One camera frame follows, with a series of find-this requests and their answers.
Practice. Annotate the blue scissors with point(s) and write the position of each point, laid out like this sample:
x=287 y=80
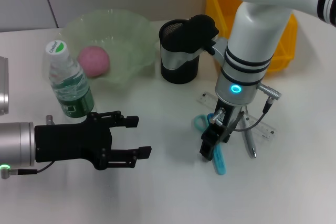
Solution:
x=220 y=163

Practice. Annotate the translucent green fruit plate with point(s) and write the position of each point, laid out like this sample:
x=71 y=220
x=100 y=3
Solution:
x=118 y=32

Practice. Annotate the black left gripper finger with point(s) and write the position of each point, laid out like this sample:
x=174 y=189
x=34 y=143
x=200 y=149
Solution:
x=145 y=152
x=132 y=122

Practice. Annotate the grey ballpoint pen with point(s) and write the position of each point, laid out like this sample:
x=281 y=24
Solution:
x=250 y=142

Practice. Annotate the clear plastic ruler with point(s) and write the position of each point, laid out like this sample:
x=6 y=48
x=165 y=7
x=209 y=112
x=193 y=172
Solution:
x=262 y=127

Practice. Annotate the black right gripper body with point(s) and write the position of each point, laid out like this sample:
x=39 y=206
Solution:
x=231 y=113

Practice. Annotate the pink peach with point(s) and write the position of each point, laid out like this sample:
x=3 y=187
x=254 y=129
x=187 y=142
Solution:
x=94 y=61

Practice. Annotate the clear green-label water bottle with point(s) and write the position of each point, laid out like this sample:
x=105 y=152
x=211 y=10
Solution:
x=71 y=93

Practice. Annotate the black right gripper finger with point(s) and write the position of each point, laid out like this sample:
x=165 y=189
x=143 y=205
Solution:
x=208 y=148
x=226 y=136

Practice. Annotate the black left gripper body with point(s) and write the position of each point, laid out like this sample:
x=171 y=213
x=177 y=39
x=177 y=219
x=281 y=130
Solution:
x=71 y=140

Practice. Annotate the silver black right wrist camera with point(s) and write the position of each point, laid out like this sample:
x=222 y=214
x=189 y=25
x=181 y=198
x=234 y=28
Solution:
x=189 y=40

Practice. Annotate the black mesh pen holder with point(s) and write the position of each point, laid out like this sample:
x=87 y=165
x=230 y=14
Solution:
x=181 y=75

